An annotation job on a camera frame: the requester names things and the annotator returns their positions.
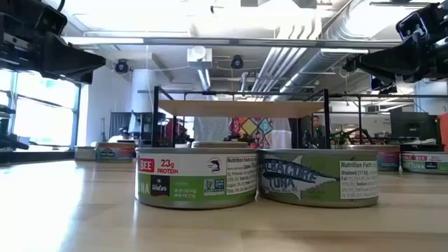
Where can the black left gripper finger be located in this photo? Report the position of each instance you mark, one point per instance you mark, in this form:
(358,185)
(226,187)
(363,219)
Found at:
(70,59)

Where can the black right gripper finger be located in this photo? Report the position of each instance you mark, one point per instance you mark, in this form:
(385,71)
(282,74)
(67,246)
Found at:
(385,64)

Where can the Wild Planet salmon can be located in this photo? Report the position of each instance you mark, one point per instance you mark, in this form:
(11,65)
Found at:
(388,159)
(115,152)

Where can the black background robot arm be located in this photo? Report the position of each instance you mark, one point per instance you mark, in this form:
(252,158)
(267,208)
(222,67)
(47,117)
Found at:
(234,138)

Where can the black ceiling speaker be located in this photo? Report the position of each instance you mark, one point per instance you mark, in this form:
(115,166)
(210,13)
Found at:
(237,62)
(121,66)

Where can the large bright window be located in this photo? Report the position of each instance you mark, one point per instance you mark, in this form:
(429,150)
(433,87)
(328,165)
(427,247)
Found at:
(45,119)

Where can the black computer monitor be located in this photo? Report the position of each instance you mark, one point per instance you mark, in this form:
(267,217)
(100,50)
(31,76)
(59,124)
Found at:
(413,126)

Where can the orange panel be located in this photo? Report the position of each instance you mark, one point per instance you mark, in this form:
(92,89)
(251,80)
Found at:
(444,133)

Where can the black desk equipment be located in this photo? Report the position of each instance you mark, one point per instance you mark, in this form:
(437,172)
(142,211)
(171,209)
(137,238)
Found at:
(10,141)

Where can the person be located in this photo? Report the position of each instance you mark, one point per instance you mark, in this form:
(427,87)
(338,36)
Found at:
(122,134)
(316,129)

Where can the background robot workstation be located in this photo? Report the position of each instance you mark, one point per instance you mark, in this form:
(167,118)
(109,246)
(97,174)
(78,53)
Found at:
(150,126)

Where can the white cloth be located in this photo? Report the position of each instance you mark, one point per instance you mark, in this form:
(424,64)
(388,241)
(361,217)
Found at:
(283,134)

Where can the long ceiling light bar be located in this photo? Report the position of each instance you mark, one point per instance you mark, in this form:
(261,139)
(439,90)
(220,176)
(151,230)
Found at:
(210,42)

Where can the colourful patchwork cloth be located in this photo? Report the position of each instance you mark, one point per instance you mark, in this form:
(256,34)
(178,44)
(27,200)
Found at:
(257,127)

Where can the grey patterned cloth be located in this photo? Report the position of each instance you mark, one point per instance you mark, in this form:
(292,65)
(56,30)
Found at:
(210,129)

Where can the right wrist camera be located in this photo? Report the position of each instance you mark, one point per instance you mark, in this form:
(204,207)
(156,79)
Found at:
(413,26)

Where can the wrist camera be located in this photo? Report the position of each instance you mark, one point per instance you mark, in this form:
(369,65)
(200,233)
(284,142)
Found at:
(413,26)
(42,17)

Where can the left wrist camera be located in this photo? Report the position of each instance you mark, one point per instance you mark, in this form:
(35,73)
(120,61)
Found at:
(42,17)

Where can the black metal background frame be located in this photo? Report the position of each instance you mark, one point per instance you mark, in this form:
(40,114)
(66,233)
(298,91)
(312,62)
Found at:
(360,119)

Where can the silver ventilation duct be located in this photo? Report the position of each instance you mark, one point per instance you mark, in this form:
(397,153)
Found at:
(315,64)

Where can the wooden shelf with black frame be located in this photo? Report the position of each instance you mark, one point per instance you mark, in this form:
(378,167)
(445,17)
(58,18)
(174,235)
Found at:
(241,109)

